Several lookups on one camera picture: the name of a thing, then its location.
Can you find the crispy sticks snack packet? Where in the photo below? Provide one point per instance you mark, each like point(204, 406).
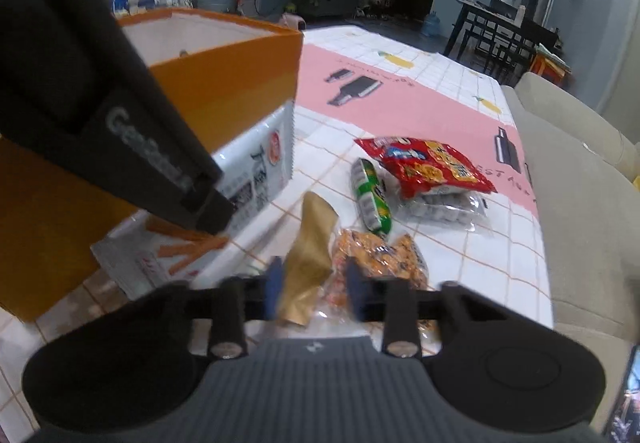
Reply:
point(150, 263)

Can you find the white bottle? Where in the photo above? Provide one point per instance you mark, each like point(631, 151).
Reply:
point(521, 13)

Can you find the smartphone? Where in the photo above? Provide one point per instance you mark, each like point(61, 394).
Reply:
point(627, 403)

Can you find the mixed nuts packet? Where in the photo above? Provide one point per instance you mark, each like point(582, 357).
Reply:
point(380, 258)

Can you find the green snack packet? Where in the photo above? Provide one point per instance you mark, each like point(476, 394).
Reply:
point(372, 203)

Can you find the pink heater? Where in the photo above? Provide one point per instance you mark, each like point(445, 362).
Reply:
point(292, 21)

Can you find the orange stool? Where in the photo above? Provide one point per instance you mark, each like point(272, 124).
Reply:
point(547, 65)

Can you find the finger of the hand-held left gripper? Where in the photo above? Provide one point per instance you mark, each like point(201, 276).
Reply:
point(212, 215)

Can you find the clear packet of white candies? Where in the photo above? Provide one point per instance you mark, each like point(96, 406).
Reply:
point(445, 212)

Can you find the blue water jug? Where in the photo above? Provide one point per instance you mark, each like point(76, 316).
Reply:
point(432, 25)

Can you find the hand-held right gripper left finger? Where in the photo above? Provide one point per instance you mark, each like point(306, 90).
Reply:
point(276, 288)

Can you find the black dining chair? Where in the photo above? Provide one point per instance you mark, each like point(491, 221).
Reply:
point(482, 45)
point(515, 48)

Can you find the printed checked tablecloth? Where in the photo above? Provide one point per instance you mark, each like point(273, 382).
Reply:
point(425, 88)

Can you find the grey plant pot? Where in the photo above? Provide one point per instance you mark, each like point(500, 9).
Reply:
point(215, 3)

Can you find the white snack packet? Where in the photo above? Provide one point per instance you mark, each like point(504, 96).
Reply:
point(265, 158)

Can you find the dark dining table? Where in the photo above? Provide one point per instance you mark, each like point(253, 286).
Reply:
point(480, 9)

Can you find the gold foil snack packet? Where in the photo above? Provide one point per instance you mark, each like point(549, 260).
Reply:
point(307, 253)

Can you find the red snack packet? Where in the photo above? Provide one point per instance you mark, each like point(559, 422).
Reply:
point(435, 168)

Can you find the beige sofa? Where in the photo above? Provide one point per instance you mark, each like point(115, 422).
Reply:
point(575, 223)

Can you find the orange storage box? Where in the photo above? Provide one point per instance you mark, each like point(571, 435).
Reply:
point(225, 88)

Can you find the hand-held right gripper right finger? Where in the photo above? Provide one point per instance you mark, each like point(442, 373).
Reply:
point(353, 290)

